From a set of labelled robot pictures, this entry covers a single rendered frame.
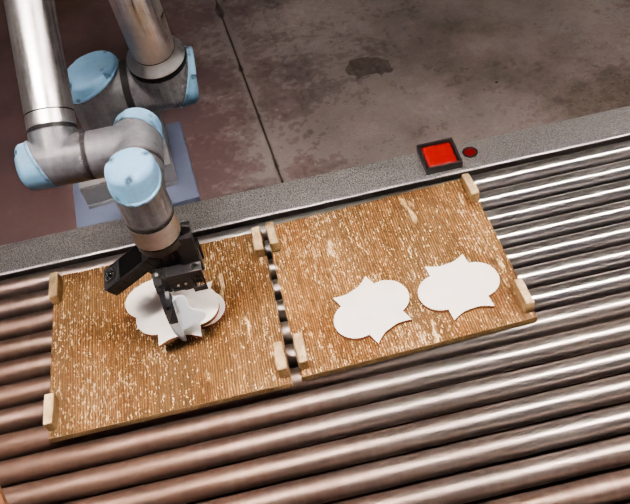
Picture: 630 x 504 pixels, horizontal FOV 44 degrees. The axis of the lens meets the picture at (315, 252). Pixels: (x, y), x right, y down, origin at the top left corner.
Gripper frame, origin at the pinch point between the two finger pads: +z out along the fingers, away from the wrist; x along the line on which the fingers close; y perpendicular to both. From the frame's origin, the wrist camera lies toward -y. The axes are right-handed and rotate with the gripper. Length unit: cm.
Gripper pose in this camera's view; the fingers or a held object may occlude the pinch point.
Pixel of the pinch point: (177, 312)
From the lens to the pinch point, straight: 139.3
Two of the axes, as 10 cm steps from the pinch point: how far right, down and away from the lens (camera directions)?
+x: -1.9, -7.4, 6.5
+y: 9.7, -2.2, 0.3
